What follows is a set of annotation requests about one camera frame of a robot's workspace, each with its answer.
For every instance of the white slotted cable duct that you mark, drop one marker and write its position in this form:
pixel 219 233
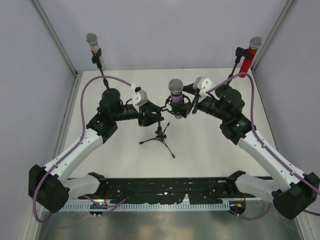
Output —
pixel 87 206

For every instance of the round-base mic stand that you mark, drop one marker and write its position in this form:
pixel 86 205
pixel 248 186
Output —
pixel 236 62
pixel 102 72

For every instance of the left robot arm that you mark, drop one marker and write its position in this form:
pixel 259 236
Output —
pixel 50 185

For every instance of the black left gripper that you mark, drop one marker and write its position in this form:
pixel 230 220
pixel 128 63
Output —
pixel 148 118

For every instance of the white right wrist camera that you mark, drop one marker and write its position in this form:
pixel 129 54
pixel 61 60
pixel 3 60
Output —
pixel 202 85

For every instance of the red glitter microphone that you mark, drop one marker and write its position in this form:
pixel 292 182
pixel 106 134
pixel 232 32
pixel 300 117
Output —
pixel 254 45

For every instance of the purple glitter microphone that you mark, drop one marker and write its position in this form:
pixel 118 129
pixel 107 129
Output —
pixel 175 87

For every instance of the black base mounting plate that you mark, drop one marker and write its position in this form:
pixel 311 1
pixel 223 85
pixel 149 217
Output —
pixel 168 191

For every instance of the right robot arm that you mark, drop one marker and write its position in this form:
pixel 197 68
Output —
pixel 290 190

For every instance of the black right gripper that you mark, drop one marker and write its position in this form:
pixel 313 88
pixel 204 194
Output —
pixel 189 88

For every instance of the silver glitter microphone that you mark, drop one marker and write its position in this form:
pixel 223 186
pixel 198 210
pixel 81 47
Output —
pixel 92 40

